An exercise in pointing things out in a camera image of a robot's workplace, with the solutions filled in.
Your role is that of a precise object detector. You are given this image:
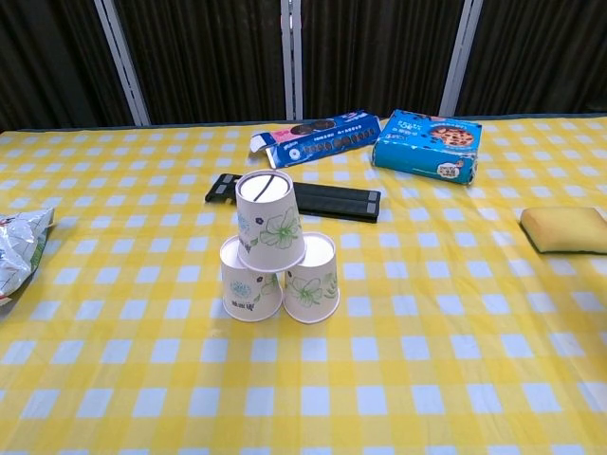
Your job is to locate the paper cup with black-lined base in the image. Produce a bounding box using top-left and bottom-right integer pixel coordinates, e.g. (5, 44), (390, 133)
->
(234, 169), (308, 274)

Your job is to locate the paper cup with green flower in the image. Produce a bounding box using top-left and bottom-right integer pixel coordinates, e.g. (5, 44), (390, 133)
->
(283, 231), (340, 325)

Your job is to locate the paper cup with blue flower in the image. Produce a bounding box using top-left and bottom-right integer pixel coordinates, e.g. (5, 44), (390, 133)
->
(219, 235), (285, 323)

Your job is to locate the yellow white checkered tablecloth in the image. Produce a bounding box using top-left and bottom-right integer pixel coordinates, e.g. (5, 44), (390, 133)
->
(0, 113), (607, 455)

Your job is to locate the black folding stand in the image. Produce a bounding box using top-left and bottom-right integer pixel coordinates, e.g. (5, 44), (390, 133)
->
(204, 173), (382, 224)

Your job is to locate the open blue Oreo box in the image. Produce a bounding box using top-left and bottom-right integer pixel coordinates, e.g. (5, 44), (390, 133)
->
(249, 111), (382, 170)

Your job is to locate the blue chocolate chip cookie box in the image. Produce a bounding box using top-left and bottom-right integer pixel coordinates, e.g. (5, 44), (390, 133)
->
(370, 109), (484, 187)

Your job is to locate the dark pleated screen panel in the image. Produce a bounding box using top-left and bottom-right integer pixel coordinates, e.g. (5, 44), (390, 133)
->
(116, 0), (288, 127)
(301, 0), (464, 119)
(457, 0), (607, 118)
(0, 0), (137, 133)

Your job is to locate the yellow sponge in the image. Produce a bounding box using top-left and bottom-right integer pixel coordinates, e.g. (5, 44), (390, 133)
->
(519, 206), (607, 255)

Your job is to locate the silver snack bag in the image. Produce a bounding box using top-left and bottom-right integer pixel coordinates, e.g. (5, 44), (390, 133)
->
(0, 207), (56, 309)

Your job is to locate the white screen frame post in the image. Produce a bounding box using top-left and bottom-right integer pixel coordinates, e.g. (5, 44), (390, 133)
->
(438, 0), (485, 118)
(93, 0), (152, 127)
(280, 0), (304, 120)

